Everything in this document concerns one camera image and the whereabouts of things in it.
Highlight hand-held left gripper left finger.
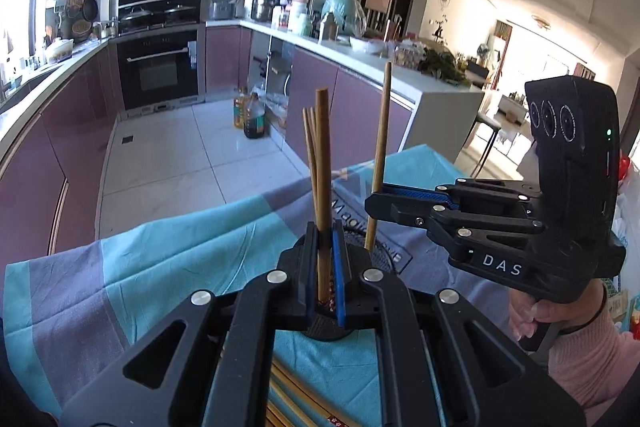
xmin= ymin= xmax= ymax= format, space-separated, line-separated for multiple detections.
xmin=60 ymin=222 xmax=322 ymax=427

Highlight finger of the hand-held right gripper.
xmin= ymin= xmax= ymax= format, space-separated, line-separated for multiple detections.
xmin=364 ymin=192 xmax=547 ymax=259
xmin=381 ymin=179 xmax=542 ymax=208

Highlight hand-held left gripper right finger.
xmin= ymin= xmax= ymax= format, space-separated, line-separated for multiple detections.
xmin=331 ymin=226 xmax=587 ymax=427

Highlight black mesh chopstick holder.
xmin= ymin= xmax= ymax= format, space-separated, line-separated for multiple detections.
xmin=300 ymin=229 xmax=401 ymax=342

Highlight person's right hand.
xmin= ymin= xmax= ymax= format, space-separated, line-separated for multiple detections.
xmin=507 ymin=279 xmax=609 ymax=342

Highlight black stool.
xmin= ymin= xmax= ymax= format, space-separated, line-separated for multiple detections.
xmin=462 ymin=112 xmax=503 ymax=178

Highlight purple lower cabinets under counter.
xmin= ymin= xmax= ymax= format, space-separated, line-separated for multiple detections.
xmin=205 ymin=24 xmax=416 ymax=172

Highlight white kitchen countertop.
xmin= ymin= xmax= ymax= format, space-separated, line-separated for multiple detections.
xmin=205 ymin=19 xmax=486 ymax=108

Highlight black wrist band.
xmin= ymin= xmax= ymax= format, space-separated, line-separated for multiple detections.
xmin=559 ymin=284 xmax=610 ymax=337

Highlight green leafy vegetables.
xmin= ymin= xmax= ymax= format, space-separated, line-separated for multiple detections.
xmin=417 ymin=49 xmax=471 ymax=82

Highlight blue purple tablecloth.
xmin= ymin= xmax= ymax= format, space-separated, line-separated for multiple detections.
xmin=2 ymin=144 xmax=511 ymax=427

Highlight clear plastic food container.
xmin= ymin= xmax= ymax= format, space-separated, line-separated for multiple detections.
xmin=392 ymin=44 xmax=426 ymax=68

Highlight dark oil bottle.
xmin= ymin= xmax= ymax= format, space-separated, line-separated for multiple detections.
xmin=243 ymin=93 xmax=267 ymax=139

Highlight white bowl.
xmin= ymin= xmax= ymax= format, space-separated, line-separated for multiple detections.
xmin=348 ymin=36 xmax=383 ymax=54

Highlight yellow oil bottle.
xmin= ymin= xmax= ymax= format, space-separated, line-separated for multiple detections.
xmin=232 ymin=88 xmax=251 ymax=128

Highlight green air fryer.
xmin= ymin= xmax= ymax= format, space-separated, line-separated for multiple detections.
xmin=320 ymin=0 xmax=368 ymax=38

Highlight steel stock pot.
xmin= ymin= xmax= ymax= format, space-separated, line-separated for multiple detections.
xmin=250 ymin=0 xmax=280 ymax=22

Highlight black built-in oven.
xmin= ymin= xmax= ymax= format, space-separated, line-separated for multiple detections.
xmin=116 ymin=27 xmax=207 ymax=110

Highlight purple lower cabinets under window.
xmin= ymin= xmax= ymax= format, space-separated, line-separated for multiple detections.
xmin=0 ymin=42 xmax=123 ymax=258

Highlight black frying pan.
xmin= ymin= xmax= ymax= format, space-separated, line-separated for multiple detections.
xmin=159 ymin=4 xmax=199 ymax=25

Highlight black wok with lid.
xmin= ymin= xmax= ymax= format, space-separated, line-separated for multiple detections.
xmin=120 ymin=6 xmax=153 ymax=30

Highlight white casserole dish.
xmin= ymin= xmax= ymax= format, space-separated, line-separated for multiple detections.
xmin=45 ymin=38 xmax=75 ymax=62

